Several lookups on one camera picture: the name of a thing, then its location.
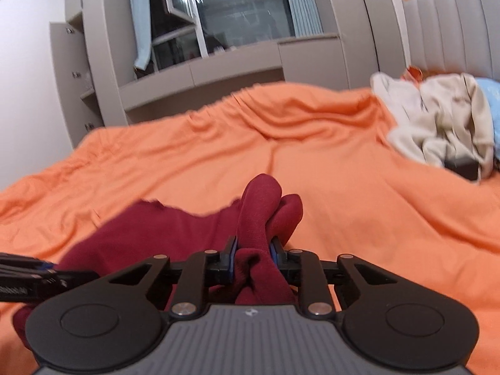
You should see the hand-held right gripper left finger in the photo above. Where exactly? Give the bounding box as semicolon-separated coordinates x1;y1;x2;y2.
106;236;239;319

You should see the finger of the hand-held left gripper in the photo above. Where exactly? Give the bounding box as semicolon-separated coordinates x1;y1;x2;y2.
0;253;60;279

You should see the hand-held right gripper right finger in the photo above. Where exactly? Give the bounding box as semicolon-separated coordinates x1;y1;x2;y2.
269;236;396;319

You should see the dark red long-sleeve shirt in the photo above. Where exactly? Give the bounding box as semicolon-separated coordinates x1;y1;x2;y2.
12;172;304;354

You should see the orange bed sheet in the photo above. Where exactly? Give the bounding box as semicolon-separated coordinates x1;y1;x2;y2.
0;82;500;375

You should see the grey built-in wardrobe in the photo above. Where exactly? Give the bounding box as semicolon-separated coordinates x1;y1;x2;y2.
50;0;407;149

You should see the small black box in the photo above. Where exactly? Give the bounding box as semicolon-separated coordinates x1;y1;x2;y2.
445;157;480;182

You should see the cream hooded garment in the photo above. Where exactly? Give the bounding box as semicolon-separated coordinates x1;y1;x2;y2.
370;71;496;182

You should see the glass window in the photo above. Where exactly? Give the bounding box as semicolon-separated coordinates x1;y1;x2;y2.
129;0;322;75

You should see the light blue curtain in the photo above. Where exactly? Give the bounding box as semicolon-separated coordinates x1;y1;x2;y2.
129;0;152;69
281;0;322;38

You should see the light blue cloth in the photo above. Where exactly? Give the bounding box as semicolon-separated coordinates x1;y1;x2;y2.
474;77;500;147

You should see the grey padded headboard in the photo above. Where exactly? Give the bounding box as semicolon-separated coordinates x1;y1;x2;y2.
400;0;500;83

